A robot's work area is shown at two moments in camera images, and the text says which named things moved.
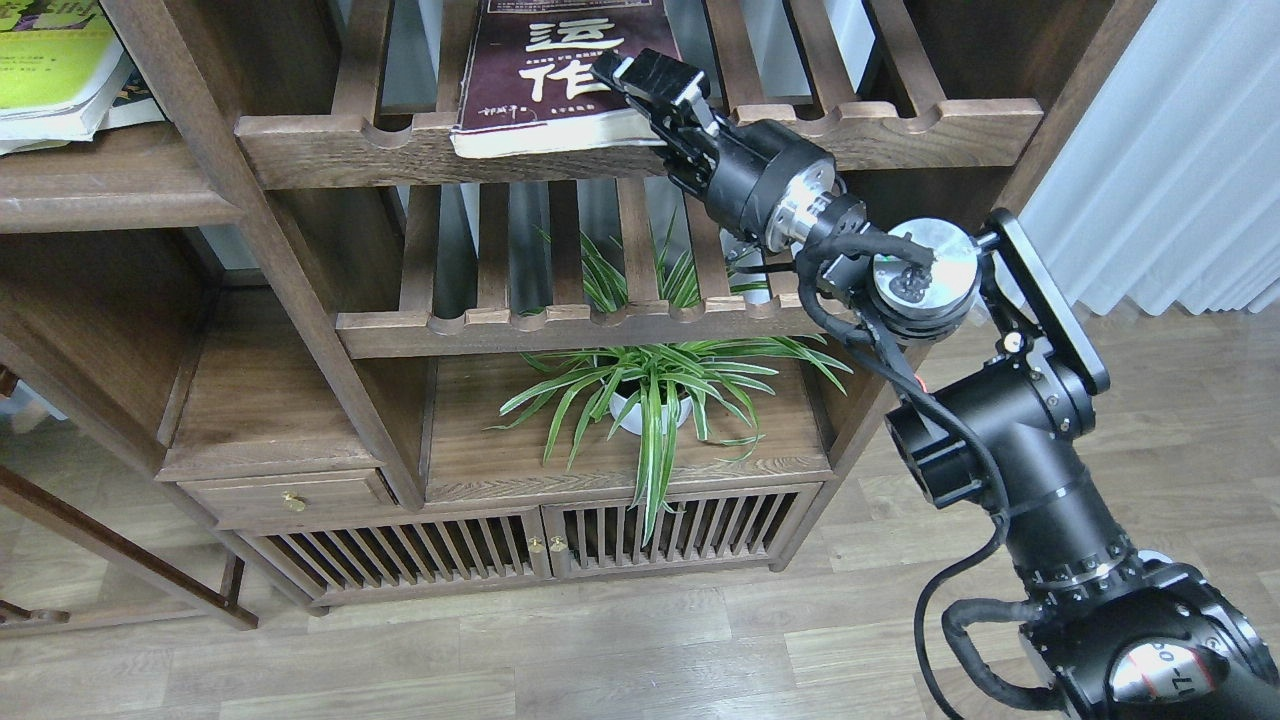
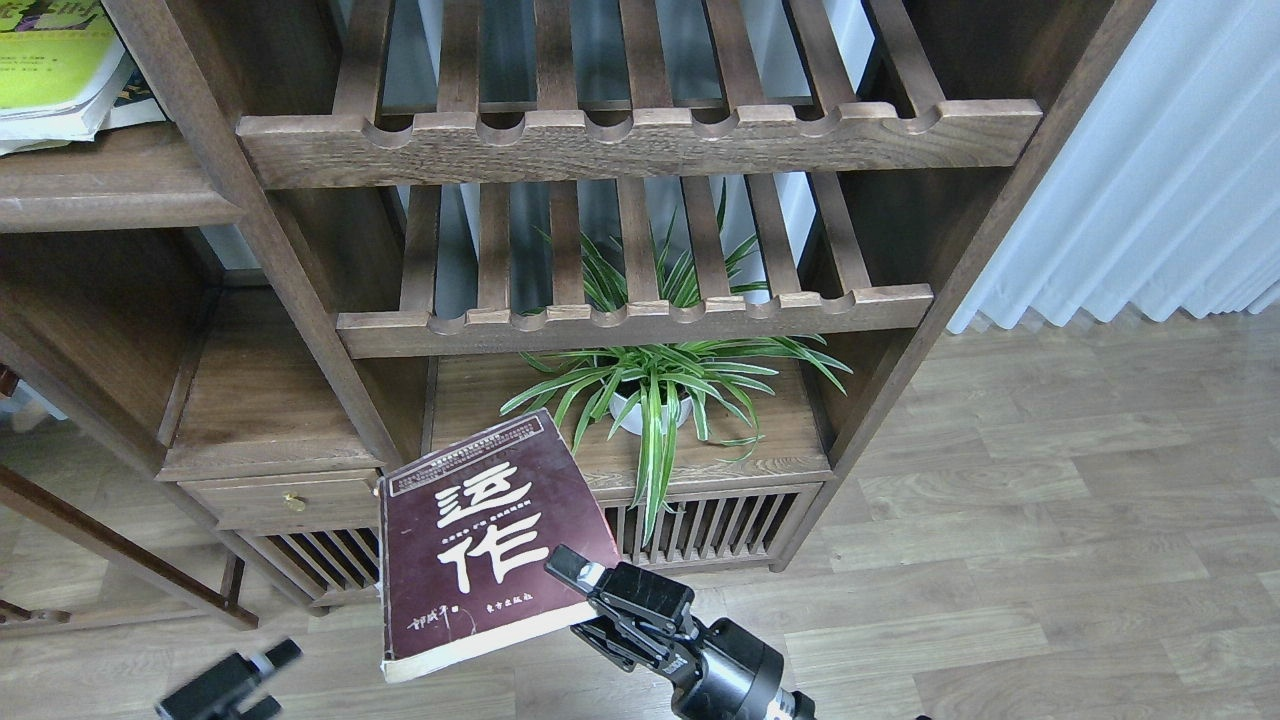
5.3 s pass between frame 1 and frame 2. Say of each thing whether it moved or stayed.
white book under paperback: stayed
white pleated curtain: stayed
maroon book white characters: moved
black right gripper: moved
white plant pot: stayed
